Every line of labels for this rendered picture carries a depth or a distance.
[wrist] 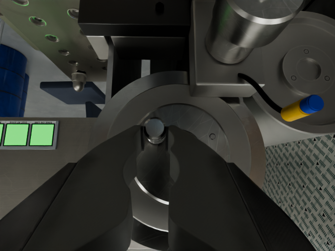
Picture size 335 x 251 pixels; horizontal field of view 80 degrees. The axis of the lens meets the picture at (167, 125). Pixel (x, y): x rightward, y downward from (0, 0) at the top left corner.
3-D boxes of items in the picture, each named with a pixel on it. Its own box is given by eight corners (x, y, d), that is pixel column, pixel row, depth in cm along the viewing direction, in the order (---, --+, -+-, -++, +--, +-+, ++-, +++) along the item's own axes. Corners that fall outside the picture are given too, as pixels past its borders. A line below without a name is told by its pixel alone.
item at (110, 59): (120, -63, 21) (110, 104, 18) (141, 56, 44) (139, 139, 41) (115, -63, 21) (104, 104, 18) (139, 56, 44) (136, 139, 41)
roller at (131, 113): (243, 81, 17) (260, 228, 15) (194, 132, 42) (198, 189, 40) (104, 84, 17) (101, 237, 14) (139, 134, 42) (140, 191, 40)
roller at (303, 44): (362, 11, 19) (390, 135, 17) (249, 98, 44) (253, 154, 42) (238, 8, 19) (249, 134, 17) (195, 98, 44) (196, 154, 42)
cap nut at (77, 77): (83, 71, 50) (82, 89, 49) (88, 78, 54) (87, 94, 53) (69, 71, 50) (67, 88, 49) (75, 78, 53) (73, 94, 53)
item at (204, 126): (193, 229, 14) (105, 163, 14) (189, 221, 16) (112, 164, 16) (250, 140, 15) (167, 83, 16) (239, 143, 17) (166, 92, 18)
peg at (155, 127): (169, 135, 12) (146, 142, 12) (168, 141, 15) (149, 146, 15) (162, 113, 12) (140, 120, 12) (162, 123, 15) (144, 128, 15)
